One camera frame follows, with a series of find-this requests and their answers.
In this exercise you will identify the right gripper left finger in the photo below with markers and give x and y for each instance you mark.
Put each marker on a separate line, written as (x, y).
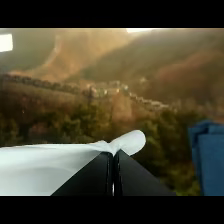
(90, 180)

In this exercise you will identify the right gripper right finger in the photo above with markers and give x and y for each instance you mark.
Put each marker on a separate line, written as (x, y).
(136, 181)

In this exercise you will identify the white garment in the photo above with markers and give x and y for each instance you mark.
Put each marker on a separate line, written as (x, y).
(40, 166)

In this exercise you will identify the blue garment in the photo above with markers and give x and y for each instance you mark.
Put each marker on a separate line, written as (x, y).
(208, 156)

